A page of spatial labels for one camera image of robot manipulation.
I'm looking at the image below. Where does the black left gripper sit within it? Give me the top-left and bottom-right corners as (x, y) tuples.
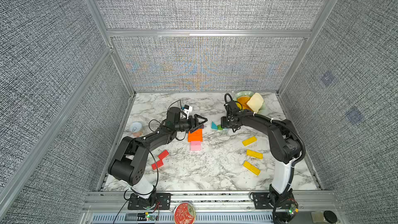
(174, 114), (207, 134)

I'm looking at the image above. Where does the orange rectangle block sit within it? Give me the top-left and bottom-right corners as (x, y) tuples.
(188, 130), (203, 140)

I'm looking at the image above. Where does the pink rectangle block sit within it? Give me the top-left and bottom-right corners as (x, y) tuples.
(190, 141), (202, 147)
(190, 146), (202, 151)

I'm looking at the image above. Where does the yellow rectangle block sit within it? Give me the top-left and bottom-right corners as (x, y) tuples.
(243, 161), (261, 176)
(246, 149), (263, 160)
(242, 136), (257, 146)

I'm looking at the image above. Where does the orange rectangle block diagonal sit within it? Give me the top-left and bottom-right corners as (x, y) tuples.
(188, 136), (203, 143)

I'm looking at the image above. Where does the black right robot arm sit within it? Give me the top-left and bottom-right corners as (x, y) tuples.
(221, 93), (306, 207)

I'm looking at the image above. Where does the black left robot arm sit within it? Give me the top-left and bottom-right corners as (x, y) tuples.
(108, 107), (208, 199)

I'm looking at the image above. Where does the orange round food toy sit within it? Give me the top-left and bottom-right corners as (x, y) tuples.
(237, 95), (251, 110)

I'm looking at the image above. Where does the green glass plate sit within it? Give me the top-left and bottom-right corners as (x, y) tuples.
(233, 91), (265, 112)

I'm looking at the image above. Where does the beige bread slice toy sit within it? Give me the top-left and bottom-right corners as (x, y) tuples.
(246, 93), (264, 113)

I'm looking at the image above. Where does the red rectangle block upper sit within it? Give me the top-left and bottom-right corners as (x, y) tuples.
(158, 150), (170, 160)

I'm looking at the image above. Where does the red rectangle block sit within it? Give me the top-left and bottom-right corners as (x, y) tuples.
(152, 160), (164, 171)
(158, 150), (170, 160)

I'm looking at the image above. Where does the red rectangle block lower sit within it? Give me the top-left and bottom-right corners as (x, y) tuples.
(152, 160), (164, 171)

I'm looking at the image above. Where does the white round object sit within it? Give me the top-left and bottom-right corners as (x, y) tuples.
(129, 122), (143, 137)

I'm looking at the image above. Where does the red round tin lid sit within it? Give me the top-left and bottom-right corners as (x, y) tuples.
(174, 202), (197, 224)

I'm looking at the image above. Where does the black knob on box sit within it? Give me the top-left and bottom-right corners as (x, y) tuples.
(311, 211), (338, 224)

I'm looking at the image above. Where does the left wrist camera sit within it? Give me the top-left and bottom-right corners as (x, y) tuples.
(182, 105), (193, 119)

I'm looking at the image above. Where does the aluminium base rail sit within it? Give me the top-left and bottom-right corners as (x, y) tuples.
(77, 189), (349, 224)

